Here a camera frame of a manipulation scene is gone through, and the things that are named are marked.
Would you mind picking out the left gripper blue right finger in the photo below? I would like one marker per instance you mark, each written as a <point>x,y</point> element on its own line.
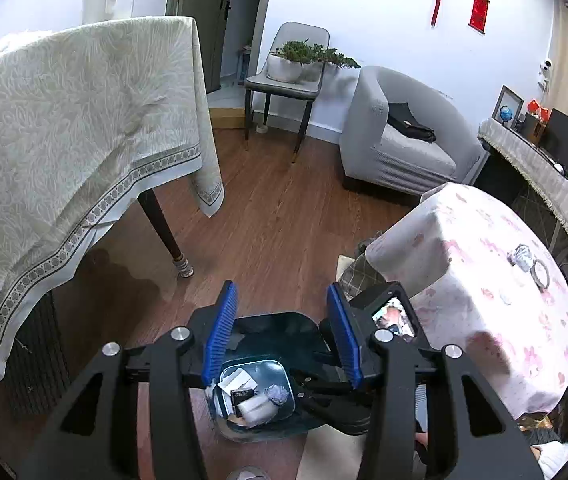
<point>346,342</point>

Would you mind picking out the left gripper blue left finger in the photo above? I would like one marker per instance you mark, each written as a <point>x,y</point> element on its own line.
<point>219,333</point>

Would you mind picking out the white SanDisk cardboard box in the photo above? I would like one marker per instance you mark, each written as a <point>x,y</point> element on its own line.
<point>251,413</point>

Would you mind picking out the foil ball large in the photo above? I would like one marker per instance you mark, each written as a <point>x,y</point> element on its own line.
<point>521,257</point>

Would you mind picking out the white round lid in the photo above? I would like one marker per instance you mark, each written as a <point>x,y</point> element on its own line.
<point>540,274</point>

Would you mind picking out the black tissue pack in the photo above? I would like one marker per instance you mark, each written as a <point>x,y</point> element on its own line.
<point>241,395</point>

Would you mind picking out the foil ball small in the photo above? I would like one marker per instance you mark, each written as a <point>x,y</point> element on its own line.
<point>277,394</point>

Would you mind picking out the teal plastic trash bin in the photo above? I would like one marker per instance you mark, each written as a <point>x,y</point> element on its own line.
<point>285,349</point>

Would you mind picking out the checked grey under cloth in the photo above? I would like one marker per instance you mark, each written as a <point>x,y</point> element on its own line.
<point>355,274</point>

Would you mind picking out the dark table leg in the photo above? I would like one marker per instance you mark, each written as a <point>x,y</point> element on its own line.
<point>154,214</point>

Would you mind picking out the grey slipper on foot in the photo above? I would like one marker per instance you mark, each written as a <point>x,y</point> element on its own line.
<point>248,473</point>

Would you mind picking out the pink floral round tablecloth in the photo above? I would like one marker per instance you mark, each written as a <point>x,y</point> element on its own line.
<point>449,254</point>

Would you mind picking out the grey armchair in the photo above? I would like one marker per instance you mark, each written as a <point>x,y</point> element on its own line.
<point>375,152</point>

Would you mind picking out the dark floor mat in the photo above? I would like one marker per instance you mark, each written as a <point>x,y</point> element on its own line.
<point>36,374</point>

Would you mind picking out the black bag on armchair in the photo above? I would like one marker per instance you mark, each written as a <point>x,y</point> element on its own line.
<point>400,117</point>

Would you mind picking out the beige patterned tablecloth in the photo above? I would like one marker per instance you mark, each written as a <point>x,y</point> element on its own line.
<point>90,118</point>

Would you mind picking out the beige fringed sideboard cloth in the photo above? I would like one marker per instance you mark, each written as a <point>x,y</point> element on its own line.
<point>540,174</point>

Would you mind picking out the small blue globe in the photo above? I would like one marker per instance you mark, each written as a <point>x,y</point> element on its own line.
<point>505,114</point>

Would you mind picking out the framed picture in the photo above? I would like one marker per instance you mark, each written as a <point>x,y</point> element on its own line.
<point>510,98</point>

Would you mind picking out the potted green plant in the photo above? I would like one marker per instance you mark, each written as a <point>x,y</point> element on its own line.
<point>288,62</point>

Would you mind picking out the grey dining chair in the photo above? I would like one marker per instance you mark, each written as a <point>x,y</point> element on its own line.
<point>306,90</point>

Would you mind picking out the dark grey door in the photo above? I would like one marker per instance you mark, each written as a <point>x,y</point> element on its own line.
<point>224,26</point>

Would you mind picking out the white security camera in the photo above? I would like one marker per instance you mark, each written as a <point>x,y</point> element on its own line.
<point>544,74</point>

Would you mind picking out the red wall banner right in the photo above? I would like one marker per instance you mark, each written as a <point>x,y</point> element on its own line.
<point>478,16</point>

